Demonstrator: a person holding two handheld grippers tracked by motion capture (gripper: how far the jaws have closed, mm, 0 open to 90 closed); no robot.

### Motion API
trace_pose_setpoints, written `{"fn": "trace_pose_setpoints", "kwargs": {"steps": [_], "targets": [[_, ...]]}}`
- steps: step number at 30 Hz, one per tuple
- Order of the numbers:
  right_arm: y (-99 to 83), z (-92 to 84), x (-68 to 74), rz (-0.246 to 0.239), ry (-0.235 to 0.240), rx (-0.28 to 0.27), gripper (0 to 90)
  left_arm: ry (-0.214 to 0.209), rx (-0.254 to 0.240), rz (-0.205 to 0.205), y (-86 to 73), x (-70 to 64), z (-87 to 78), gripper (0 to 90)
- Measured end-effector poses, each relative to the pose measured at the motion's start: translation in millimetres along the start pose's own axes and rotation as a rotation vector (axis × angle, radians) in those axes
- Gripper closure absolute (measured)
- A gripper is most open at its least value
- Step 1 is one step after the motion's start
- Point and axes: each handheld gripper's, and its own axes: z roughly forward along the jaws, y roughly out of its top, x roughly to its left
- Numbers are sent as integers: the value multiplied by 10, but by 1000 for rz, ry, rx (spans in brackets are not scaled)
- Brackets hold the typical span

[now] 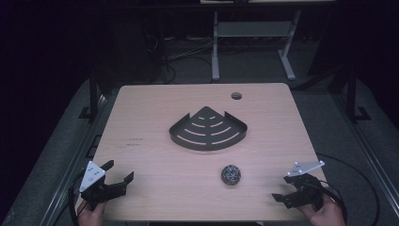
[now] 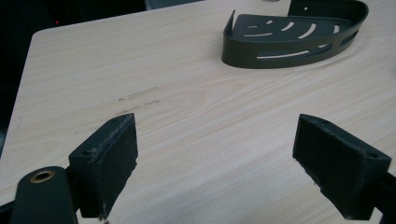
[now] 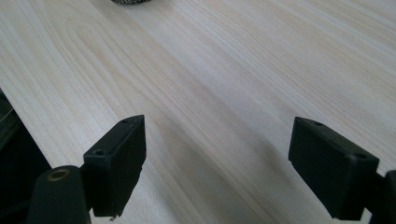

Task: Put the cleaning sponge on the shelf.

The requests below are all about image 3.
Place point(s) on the dark woven round object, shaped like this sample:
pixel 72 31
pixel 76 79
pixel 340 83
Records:
pixel 130 1

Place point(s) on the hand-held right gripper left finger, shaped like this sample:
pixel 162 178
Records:
pixel 116 168

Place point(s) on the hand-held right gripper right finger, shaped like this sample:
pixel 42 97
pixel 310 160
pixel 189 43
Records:
pixel 330 168

